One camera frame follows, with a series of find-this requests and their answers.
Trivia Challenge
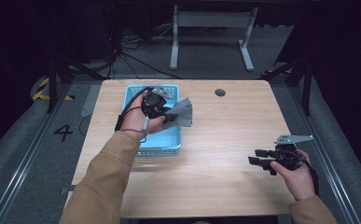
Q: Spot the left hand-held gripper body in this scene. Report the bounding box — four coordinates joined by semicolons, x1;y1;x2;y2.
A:
141;86;173;120

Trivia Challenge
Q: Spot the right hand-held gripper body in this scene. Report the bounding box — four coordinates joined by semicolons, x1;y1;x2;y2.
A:
273;133;314;172

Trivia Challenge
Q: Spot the light blue plastic basket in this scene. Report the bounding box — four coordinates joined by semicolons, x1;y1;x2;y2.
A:
116;83;182;157

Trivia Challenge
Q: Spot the person's left hand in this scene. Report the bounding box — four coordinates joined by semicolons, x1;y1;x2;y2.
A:
119;101;167;142

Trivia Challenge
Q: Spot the person's right hand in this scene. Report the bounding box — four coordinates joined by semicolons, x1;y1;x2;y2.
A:
270;149;317;202

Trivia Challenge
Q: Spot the grey floor tape strip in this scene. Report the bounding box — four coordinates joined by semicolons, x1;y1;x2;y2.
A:
80;84;102;119

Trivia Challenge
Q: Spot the black metal stand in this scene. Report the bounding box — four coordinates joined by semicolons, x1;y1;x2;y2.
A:
45;55;108;114
261;55;313;117

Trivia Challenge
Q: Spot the yellow black hazard tape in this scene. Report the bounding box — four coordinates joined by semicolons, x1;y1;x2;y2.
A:
33;77;76;102

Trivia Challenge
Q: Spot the grey plug with thin cable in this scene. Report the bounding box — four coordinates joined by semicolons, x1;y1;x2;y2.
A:
120;117;150;145

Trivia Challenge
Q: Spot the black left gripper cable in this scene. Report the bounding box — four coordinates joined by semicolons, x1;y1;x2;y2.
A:
115;86;156;133

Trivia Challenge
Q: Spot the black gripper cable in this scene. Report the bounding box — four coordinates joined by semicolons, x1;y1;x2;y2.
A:
293;151;320;197
115;86;156;133

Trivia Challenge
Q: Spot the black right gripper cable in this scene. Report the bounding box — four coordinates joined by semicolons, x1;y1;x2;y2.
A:
293;151;320;197

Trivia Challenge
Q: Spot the aluminium floor rail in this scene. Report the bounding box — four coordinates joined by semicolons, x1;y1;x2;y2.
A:
0;83;74;224
287;86;361;224

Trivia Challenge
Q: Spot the bundle of black floor cables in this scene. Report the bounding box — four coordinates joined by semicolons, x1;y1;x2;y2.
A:
105;23;183;80

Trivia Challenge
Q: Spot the thin black floor cable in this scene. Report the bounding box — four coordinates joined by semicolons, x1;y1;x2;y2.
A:
78;113;93;137

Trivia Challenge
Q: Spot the grey metal desk frame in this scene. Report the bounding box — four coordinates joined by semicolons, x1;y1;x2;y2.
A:
169;4;259;72

